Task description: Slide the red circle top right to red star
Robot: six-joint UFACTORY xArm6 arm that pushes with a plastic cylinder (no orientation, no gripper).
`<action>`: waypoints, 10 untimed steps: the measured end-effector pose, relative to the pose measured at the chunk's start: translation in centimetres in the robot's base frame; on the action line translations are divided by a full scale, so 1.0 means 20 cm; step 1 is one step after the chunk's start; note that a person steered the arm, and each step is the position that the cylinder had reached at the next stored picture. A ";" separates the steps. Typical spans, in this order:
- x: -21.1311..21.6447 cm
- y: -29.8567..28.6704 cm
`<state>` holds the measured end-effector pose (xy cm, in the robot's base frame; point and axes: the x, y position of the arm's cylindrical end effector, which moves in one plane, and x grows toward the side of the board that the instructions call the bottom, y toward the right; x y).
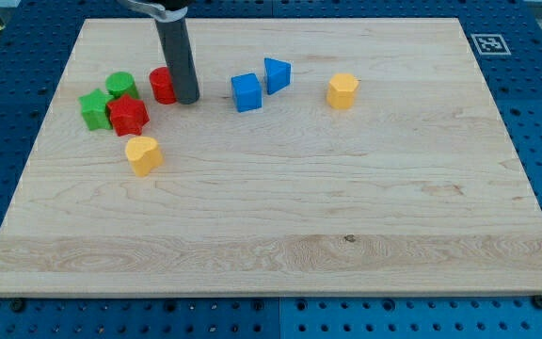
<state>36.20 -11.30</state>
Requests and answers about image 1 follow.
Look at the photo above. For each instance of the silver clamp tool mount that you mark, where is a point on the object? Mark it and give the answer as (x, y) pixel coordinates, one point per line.
(156, 11)

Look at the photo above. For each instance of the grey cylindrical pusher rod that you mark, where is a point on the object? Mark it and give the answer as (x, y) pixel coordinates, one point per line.
(177, 52)

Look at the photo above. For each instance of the red cylinder block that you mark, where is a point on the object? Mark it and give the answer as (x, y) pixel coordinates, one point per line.
(161, 86)

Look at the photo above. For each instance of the red star block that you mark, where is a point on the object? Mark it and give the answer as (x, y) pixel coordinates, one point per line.
(128, 115)

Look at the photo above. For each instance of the green star block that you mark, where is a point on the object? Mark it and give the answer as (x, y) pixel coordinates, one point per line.
(94, 110)

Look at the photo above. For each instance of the green cylinder block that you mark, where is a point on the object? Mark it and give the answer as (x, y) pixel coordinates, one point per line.
(120, 83)

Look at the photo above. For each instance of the blue cube block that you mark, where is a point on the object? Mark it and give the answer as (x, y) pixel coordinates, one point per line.
(246, 92)

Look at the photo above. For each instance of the blue triangle block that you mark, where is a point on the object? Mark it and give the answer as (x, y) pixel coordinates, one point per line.
(277, 73)

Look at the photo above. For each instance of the yellow heart block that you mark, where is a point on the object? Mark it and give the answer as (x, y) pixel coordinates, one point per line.
(143, 155)

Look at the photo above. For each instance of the yellow hexagon block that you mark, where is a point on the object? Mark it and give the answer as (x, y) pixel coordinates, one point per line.
(342, 90)

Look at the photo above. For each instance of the light wooden board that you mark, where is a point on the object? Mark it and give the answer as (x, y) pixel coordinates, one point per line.
(414, 191)

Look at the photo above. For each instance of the white fiducial marker tag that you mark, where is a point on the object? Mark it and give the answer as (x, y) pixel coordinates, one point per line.
(488, 44)

